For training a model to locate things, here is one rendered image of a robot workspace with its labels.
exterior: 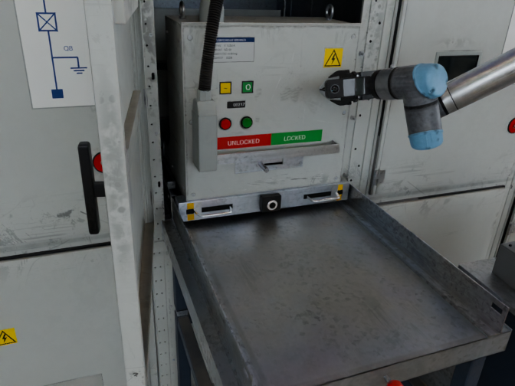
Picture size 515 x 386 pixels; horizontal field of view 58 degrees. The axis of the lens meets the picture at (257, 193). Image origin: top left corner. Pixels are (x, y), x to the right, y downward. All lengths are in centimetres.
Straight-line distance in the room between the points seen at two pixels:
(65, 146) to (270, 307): 63
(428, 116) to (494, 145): 79
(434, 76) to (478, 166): 83
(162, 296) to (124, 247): 85
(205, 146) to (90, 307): 63
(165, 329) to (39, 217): 57
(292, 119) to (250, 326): 60
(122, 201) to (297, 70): 76
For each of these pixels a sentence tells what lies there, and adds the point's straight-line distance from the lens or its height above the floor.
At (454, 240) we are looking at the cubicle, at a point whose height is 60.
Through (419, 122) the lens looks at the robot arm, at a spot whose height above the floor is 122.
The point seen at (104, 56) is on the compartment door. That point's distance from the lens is 59.
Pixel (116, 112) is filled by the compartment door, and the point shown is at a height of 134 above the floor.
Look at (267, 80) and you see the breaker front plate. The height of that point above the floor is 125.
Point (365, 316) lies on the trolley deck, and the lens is 106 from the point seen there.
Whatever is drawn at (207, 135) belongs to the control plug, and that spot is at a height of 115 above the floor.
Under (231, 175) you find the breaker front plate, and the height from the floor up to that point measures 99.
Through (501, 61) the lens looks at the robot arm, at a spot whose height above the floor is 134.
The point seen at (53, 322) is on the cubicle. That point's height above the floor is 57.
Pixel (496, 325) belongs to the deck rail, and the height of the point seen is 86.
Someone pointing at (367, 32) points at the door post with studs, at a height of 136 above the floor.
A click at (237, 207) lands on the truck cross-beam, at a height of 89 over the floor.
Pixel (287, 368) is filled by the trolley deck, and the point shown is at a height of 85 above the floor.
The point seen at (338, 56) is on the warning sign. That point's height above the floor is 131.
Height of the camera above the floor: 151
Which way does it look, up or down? 26 degrees down
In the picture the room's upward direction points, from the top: 3 degrees clockwise
